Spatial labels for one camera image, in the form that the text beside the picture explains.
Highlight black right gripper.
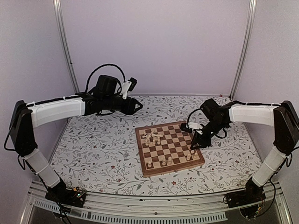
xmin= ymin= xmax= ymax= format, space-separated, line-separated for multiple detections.
xmin=191 ymin=119 xmax=227 ymax=150

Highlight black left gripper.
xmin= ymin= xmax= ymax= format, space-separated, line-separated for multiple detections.
xmin=103 ymin=95 xmax=143 ymax=115

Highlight light chess king piece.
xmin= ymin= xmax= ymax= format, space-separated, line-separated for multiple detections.
xmin=167 ymin=156 xmax=173 ymax=165

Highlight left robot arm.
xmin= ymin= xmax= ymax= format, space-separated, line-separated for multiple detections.
xmin=7 ymin=75 xmax=142 ymax=203

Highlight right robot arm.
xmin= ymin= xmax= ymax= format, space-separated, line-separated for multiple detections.
xmin=186 ymin=98 xmax=299 ymax=203

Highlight wooden chess board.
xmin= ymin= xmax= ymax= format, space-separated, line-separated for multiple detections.
xmin=135 ymin=121 xmax=205 ymax=177

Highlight floral patterned table mat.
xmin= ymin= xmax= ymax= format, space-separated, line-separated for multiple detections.
xmin=50 ymin=96 xmax=261 ymax=196

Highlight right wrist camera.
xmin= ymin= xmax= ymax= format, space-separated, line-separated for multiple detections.
xmin=180 ymin=122 xmax=202 ymax=133

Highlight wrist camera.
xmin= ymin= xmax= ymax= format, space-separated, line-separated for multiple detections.
xmin=180 ymin=122 xmax=202 ymax=133
xmin=120 ymin=77 xmax=137 ymax=99

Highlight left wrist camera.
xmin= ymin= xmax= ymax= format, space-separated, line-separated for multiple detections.
xmin=120 ymin=77 xmax=137 ymax=99

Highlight front aluminium rail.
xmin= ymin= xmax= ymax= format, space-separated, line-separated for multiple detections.
xmin=20 ymin=181 xmax=293 ymax=224

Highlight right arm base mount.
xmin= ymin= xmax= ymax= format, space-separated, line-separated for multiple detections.
xmin=224 ymin=178 xmax=266 ymax=219

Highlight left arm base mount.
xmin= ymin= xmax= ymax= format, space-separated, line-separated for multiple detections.
xmin=45 ymin=179 xmax=86 ymax=208

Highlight right aluminium frame post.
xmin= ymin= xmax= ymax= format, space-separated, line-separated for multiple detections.
xmin=229 ymin=0 xmax=257 ymax=99

